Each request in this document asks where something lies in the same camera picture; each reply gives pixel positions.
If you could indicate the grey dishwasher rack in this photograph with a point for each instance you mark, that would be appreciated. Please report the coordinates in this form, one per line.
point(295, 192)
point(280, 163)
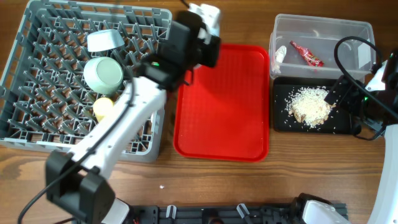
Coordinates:
point(46, 104)

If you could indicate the black waste tray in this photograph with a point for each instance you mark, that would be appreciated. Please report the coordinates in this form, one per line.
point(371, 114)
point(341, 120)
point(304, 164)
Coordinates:
point(338, 122)

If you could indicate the light blue small bowl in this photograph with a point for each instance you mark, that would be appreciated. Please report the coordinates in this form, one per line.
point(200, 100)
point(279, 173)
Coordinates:
point(103, 40)

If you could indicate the red wrapper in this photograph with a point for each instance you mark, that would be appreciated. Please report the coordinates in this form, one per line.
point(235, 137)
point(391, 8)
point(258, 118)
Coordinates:
point(307, 55)

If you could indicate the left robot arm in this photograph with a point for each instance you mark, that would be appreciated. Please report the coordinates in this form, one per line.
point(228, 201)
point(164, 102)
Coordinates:
point(77, 181)

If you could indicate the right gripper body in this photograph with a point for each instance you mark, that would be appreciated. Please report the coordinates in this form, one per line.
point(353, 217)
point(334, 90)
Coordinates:
point(358, 102)

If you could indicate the yellow cup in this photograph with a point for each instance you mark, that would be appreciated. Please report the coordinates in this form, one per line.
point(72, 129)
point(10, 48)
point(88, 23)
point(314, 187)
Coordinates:
point(102, 107)

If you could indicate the crumpled white wrapper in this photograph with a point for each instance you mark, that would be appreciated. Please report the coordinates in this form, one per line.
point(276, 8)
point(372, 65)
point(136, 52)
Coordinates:
point(279, 58)

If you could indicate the red plastic tray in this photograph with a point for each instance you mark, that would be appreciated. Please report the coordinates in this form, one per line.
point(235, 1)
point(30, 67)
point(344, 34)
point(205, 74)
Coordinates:
point(223, 113)

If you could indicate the food scraps and rice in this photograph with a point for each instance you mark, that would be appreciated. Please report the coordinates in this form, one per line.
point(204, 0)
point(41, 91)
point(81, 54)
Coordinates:
point(308, 106)

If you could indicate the green bowl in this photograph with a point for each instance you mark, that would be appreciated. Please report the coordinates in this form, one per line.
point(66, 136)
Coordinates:
point(103, 75)

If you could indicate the clear plastic bin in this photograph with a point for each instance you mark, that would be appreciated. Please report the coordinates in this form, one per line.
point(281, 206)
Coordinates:
point(319, 35)

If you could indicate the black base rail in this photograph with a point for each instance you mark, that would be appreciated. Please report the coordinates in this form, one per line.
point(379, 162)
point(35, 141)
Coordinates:
point(265, 214)

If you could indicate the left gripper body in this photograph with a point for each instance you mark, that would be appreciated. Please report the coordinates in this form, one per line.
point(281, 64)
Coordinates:
point(206, 56)

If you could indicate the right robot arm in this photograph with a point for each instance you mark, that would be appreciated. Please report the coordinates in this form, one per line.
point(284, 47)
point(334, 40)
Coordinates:
point(385, 208)

